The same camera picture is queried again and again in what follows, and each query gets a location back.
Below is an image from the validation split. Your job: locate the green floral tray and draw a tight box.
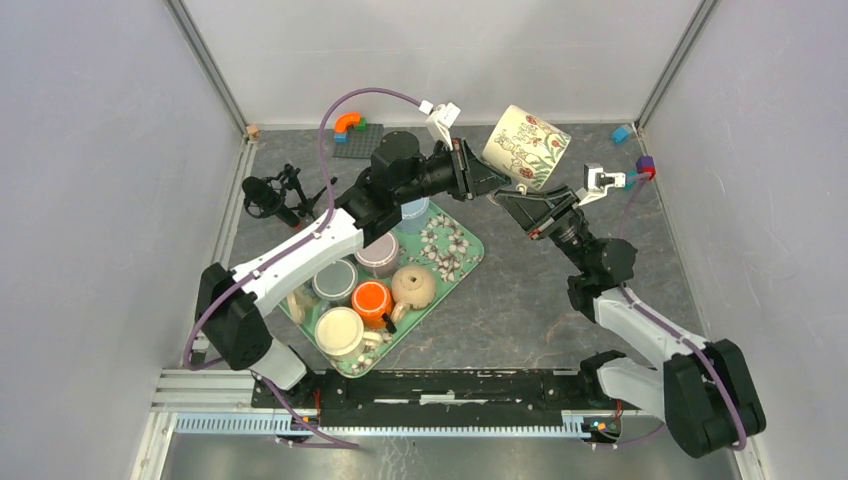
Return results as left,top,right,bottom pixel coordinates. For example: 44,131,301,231
280,203,485,373

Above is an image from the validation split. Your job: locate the purple red block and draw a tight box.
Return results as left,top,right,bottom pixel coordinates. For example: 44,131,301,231
636,155,656,180

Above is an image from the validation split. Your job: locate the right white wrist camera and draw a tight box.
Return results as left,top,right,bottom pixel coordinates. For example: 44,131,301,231
576,163,627,206

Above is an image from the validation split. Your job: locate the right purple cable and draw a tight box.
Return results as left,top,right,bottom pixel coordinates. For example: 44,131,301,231
589,175,750,453

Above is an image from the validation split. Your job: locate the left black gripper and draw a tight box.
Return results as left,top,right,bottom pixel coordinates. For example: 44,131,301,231
395,138,512,206

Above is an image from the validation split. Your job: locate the light blue ribbed mug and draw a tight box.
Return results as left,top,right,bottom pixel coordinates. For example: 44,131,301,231
397,197,430,235

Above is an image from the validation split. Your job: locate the grey mug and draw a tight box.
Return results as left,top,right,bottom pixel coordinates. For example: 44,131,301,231
312,259,359,306

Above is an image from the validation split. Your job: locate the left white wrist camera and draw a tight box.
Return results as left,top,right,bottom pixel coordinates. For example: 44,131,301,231
418,100,461,150

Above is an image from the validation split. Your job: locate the grey lego baseplate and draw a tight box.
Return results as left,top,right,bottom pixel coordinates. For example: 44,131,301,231
332,124,384,160

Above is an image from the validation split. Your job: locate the mauve mug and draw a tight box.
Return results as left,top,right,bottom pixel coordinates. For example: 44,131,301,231
354,232,400,278

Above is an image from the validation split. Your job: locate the orange mug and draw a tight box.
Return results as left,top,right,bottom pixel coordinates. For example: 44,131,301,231
351,280,397,334

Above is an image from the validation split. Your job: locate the tan ceramic mug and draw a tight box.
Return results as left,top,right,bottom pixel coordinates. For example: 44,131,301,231
390,265,437,323

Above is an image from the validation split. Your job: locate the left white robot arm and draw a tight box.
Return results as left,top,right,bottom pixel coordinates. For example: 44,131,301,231
189,131,511,408

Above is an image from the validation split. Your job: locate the orange curved block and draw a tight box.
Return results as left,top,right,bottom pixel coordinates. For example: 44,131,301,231
333,112,368,144

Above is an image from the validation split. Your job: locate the black mounting base rail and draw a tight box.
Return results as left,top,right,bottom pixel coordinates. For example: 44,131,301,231
284,369,636,427

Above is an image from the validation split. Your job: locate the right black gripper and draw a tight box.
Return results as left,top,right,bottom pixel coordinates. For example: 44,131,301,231
494,183,594,275

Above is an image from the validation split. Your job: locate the blue block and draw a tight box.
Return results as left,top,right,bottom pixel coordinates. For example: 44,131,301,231
610,124,634,144

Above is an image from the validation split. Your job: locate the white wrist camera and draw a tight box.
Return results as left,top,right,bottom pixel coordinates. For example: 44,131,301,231
576,163,627,206
418,100,461,150

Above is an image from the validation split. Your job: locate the teal block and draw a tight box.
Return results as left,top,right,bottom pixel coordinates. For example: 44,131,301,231
624,171,639,190

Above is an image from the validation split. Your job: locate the floral cream mug green inside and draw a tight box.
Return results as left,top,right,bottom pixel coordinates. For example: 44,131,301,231
482,105,571,191

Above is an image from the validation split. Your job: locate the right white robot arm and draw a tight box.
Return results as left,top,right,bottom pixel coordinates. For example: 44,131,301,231
493,187,767,458

